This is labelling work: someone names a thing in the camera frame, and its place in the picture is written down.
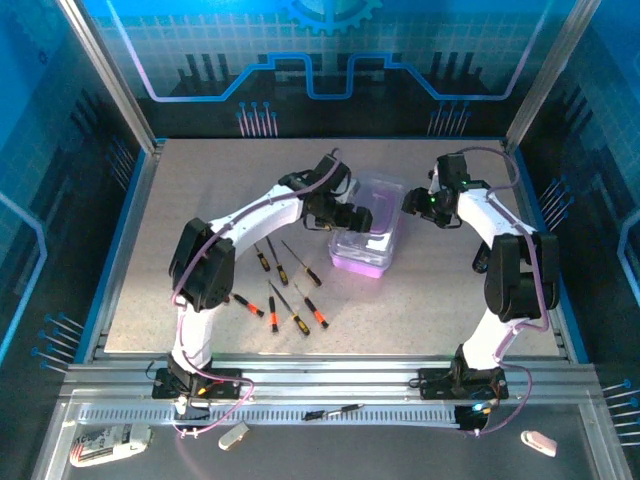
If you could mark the purple tool case base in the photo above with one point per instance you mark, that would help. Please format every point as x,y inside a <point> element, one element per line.
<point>360,270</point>

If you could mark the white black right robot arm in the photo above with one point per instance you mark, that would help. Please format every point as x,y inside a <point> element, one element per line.
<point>492,220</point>

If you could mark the aluminium frame post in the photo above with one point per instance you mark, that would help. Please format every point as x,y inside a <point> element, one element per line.
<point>547,80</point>
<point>114,80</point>

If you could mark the stubby yellow black screwdriver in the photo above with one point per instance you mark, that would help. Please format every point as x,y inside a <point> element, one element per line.
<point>263,262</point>

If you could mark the aluminium front rail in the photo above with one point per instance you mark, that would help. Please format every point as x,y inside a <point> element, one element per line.
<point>325,375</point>

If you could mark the black screwdriver on rail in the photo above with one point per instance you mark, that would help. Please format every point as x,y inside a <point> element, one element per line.
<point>316,414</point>

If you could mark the aluminium side rail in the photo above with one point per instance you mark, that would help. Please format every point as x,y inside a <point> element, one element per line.
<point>150,165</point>
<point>512,155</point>

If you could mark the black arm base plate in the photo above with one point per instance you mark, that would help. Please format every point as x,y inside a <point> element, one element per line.
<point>225,385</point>
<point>435,385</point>

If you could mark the small white clip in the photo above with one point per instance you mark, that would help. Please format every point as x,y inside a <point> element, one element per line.
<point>233,436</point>

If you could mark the black electronics box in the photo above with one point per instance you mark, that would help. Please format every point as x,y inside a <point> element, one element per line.
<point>470,417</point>

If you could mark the orange black screwdriver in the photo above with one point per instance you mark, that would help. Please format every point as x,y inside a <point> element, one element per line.
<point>316,312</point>
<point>273,315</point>
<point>252,307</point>

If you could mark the clear purple plastic box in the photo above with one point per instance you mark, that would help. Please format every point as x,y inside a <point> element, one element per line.
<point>380,185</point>

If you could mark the white pink clip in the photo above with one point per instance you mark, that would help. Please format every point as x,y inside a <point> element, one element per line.
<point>539,443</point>

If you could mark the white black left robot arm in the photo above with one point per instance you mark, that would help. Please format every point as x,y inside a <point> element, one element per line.
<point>260,212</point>

